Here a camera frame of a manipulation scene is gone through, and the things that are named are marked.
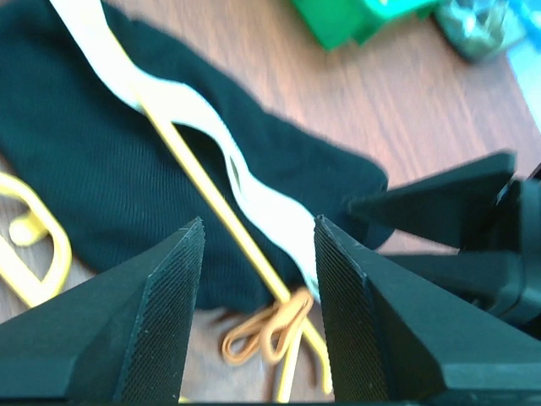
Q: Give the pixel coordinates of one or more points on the yellow plastic hanger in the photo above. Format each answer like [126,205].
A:
[34,291]

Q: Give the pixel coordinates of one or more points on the black underwear beige waistband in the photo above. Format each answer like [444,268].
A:
[106,175]

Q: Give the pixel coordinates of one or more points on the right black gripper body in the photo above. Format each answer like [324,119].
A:
[511,231]

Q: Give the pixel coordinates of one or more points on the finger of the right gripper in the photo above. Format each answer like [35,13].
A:
[478,277]
[449,208]

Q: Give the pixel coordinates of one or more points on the green plastic tray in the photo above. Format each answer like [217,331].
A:
[336,22]

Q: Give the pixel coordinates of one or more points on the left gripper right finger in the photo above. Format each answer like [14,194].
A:
[393,336]

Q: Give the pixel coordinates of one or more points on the orange clothespin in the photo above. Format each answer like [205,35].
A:
[271,331]

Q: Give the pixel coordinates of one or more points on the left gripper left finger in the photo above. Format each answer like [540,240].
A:
[121,336]

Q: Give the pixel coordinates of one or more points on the clear plastic laundry bin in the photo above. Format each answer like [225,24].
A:
[479,30]

